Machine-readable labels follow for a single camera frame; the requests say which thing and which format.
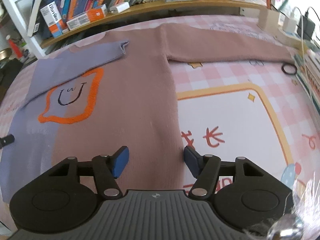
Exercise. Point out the white charger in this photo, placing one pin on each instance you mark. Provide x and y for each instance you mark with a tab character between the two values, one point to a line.
120	7

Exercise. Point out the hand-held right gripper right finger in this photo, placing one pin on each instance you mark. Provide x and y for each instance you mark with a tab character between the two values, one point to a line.
191	162

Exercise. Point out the clear plastic wrap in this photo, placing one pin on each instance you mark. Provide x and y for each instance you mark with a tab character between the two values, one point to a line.
300	205

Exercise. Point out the purple and pink sweater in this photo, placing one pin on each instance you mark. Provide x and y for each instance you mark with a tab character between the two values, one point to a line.
125	92

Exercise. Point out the thick white-edged book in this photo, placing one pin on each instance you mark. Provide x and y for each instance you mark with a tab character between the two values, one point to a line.
35	15

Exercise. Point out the red tassel ornament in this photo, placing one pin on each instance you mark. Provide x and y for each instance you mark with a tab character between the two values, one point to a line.
14	48

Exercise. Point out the brass bowl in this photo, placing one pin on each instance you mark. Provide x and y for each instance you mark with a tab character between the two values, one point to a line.
5	55

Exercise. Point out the black power adapter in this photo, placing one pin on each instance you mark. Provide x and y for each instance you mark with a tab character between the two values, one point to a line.
309	27

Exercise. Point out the orange and white upright box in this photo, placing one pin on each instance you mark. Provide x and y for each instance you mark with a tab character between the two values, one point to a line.
51	17

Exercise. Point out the white wooden shelf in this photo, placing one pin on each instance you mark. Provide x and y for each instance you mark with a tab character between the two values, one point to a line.
175	6

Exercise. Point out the white power adapter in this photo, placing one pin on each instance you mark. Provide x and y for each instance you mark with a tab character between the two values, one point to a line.
289	24

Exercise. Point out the wooden pen holder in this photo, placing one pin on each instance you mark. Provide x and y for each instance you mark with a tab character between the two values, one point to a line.
268	18

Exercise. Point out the stack of flat books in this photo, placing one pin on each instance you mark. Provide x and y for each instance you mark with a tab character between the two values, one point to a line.
310	80

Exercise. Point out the long orange and white box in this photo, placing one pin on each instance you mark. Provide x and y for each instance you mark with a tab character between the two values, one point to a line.
87	17

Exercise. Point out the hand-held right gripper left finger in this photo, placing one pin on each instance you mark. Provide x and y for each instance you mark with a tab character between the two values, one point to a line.
120	162

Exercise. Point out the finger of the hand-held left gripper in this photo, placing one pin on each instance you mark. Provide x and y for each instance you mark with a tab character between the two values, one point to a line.
7	141

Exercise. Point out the pink checked printed bed sheet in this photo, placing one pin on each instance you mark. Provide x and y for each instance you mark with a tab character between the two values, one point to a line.
225	117

